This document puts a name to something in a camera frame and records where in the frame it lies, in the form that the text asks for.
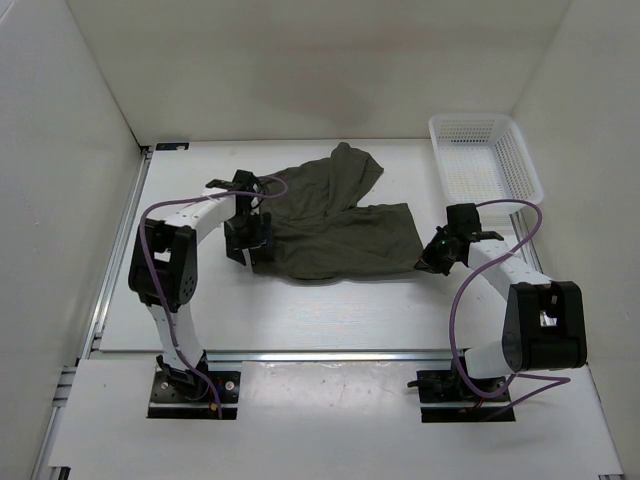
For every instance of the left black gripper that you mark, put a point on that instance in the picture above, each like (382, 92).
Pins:
(235, 244)

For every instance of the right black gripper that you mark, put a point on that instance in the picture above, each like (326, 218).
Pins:
(428, 261)

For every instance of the olive green shorts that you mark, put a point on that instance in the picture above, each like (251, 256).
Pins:
(321, 233)

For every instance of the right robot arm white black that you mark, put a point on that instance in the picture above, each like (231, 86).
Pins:
(543, 328)

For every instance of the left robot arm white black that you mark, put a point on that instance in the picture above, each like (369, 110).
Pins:
(164, 264)

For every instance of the white plastic mesh basket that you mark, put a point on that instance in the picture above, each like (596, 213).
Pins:
(483, 157)

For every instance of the small blue label sticker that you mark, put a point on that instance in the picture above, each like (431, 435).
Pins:
(172, 146)

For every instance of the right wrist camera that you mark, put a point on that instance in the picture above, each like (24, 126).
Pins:
(487, 235)

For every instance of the front aluminium rail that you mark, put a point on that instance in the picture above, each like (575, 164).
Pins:
(272, 356)

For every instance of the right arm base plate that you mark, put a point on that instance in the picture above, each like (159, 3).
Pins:
(444, 398)

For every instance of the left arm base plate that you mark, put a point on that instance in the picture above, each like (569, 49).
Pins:
(192, 399)

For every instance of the left aluminium frame rail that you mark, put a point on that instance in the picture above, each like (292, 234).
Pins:
(96, 321)

